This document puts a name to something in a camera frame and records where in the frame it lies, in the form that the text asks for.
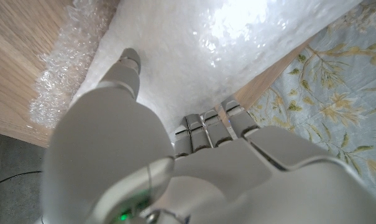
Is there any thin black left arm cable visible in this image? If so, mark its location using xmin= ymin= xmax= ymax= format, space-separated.
xmin=0 ymin=170 xmax=43 ymax=190

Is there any clear bubble wrap roll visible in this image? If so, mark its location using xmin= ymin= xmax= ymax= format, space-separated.
xmin=27 ymin=0 xmax=362 ymax=144

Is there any floral print backdrop cloth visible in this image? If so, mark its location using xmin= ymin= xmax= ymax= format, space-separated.
xmin=246 ymin=0 xmax=376 ymax=190

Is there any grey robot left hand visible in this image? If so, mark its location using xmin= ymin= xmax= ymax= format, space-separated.
xmin=40 ymin=47 xmax=376 ymax=224

